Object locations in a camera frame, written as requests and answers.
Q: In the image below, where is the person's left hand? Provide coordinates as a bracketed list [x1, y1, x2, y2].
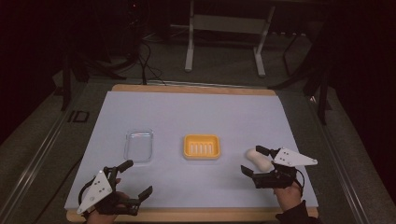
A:
[85, 177, 133, 224]

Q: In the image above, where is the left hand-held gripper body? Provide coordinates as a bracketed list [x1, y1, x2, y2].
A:
[76, 166, 141, 217]

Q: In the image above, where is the black floor cable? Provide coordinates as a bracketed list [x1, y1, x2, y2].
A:
[135, 38, 167, 86]

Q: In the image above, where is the right hand-held gripper black cable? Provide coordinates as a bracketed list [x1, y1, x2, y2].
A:
[294, 168, 306, 191]

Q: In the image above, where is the metal floor rail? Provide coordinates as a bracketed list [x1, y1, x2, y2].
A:
[306, 92, 372, 224]
[0, 83, 87, 224]

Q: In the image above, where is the light blue table mat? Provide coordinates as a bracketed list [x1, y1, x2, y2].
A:
[64, 90, 319, 211]

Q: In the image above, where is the clear plastic container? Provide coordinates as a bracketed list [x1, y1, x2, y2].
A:
[123, 128, 154, 163]

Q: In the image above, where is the white soap bar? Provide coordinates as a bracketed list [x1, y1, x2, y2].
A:
[246, 147, 274, 173]

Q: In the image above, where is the white metal stand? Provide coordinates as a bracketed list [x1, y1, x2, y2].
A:
[184, 0, 276, 78]

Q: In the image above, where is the yellow soap dish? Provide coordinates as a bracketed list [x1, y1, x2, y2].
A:
[182, 133, 221, 161]

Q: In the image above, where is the black metal stand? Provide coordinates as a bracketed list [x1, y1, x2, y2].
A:
[269, 26, 333, 126]
[59, 46, 127, 112]

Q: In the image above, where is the hand-held gripper black cable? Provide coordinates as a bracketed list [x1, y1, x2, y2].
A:
[294, 168, 306, 191]
[77, 177, 98, 207]

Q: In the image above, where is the left hand-held gripper black cable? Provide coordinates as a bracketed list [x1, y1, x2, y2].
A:
[77, 177, 98, 207]

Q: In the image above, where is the person's right hand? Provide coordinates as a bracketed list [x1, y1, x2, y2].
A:
[273, 181, 304, 213]

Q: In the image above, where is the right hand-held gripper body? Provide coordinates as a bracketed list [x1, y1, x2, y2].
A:
[252, 147, 318, 189]

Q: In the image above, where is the black floor bracket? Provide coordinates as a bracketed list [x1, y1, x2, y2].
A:
[67, 109, 91, 123]

